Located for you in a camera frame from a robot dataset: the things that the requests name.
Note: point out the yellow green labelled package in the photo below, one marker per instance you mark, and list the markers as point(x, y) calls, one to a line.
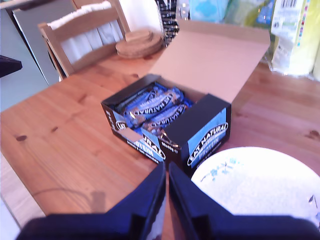
point(285, 37)

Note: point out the crumpled clear green bag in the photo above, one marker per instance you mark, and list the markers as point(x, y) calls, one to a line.
point(240, 11)

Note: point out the blue wrapped snack bar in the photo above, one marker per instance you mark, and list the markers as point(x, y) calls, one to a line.
point(152, 130)
point(155, 103)
point(168, 117)
point(126, 102)

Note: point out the wooden chair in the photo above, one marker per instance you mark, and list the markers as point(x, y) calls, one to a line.
point(82, 22)

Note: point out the small round cork coaster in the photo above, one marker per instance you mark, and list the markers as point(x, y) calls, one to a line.
point(138, 35)

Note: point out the black blue snackbar carton box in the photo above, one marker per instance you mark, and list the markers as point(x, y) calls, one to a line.
point(207, 62)

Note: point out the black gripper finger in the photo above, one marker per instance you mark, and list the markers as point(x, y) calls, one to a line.
point(147, 205)
point(190, 202)

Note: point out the blue cloud print tissue box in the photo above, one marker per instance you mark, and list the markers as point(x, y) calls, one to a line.
point(207, 8)

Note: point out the white floral ceramic plate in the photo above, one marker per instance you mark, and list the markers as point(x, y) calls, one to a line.
point(257, 182)

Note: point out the grey cabinet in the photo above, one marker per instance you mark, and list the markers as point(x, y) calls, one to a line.
point(32, 32)

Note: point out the yellow plastic wrapped pack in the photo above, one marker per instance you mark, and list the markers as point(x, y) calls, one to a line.
point(312, 37)

